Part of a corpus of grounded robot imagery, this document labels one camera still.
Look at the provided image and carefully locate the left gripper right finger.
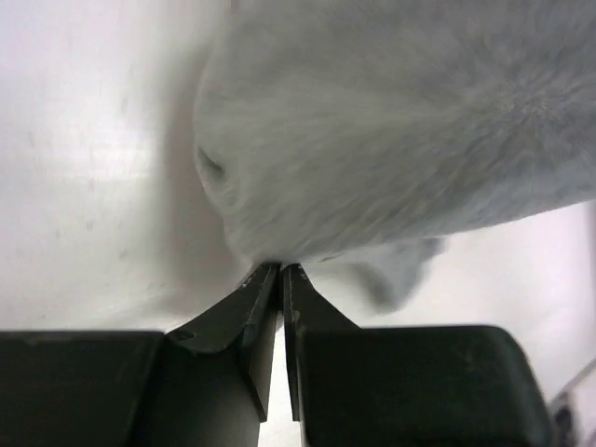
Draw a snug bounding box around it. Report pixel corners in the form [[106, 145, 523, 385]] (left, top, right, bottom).
[[281, 264, 373, 446]]

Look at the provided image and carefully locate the grey tank top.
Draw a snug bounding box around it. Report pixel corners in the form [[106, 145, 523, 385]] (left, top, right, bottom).
[[194, 1, 595, 311]]

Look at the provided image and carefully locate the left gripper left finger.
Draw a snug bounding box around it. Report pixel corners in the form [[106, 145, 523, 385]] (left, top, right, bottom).
[[153, 264, 279, 446]]

